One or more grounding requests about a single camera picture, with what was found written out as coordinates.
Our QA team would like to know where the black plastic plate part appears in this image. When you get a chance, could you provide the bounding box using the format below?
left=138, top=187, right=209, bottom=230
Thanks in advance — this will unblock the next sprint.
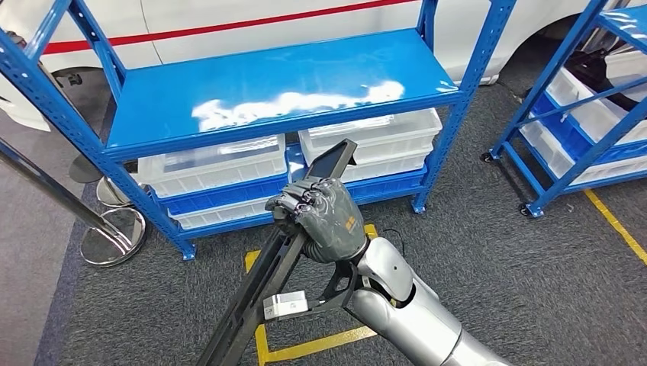
left=197, top=139, right=359, bottom=366

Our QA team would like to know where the blue metal shelf rack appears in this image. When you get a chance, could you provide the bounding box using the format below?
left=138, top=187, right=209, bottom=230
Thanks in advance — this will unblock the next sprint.
left=0, top=0, right=519, bottom=262

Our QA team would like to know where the white plastic crate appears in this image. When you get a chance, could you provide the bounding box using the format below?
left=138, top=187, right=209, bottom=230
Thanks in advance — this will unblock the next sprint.
left=343, top=156, right=427, bottom=184
left=546, top=66, right=647, bottom=147
left=136, top=133, right=288, bottom=199
left=169, top=194, right=284, bottom=231
left=604, top=49, right=647, bottom=104
left=298, top=108, right=444, bottom=153
left=519, top=118, right=647, bottom=187
left=323, top=143, right=435, bottom=168

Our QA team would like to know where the white car with red stripe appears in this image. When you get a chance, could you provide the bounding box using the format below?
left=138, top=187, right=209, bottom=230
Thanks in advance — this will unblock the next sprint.
left=0, top=0, right=628, bottom=133

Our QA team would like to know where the blue wheeled rack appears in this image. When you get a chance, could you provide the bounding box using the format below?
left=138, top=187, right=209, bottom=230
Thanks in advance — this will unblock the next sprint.
left=481, top=0, right=647, bottom=219

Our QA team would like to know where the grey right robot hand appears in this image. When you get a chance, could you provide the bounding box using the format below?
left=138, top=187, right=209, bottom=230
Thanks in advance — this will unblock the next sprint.
left=265, top=178, right=369, bottom=252

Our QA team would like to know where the yellow floor tape square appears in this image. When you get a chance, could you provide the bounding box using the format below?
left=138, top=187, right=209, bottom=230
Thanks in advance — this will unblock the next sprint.
left=584, top=189, right=647, bottom=266

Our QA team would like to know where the chrome stanchion post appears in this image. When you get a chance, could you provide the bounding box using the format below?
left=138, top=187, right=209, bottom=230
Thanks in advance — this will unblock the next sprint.
left=0, top=139, right=147, bottom=267
left=95, top=174, right=149, bottom=208

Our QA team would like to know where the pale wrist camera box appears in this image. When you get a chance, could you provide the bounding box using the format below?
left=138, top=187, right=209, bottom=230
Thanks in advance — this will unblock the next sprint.
left=262, top=290, right=309, bottom=321

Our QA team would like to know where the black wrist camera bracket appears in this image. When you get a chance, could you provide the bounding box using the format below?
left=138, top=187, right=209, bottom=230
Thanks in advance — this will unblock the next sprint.
left=305, top=260, right=361, bottom=312

